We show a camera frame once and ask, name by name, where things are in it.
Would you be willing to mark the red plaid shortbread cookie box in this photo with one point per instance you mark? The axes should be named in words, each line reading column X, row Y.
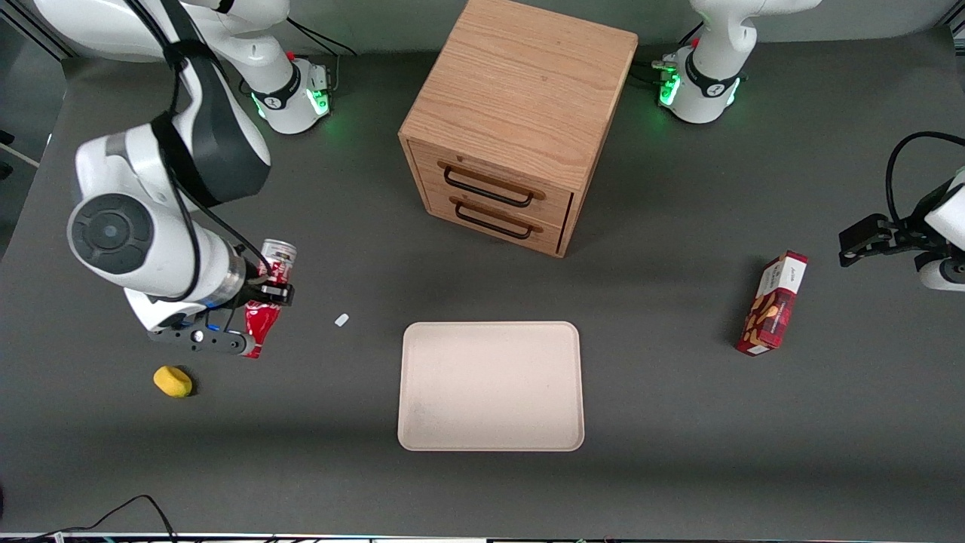
column 773, row 309

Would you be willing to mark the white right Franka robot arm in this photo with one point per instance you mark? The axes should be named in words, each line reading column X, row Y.
column 151, row 256

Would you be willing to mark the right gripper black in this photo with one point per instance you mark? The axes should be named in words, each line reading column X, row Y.
column 261, row 290

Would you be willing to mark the red coke can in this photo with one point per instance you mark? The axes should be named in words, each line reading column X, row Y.
column 277, row 260

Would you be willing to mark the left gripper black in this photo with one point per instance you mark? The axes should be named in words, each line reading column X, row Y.
column 907, row 228

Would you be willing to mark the beige rectangular plastic tray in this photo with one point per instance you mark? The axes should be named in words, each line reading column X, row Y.
column 490, row 385

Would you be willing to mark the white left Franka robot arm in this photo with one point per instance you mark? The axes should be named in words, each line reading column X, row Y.
column 716, row 45

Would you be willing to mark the small yellow sponge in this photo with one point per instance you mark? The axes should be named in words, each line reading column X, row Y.
column 173, row 381

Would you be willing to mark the wooden two-drawer cabinet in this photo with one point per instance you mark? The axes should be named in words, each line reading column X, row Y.
column 520, row 75

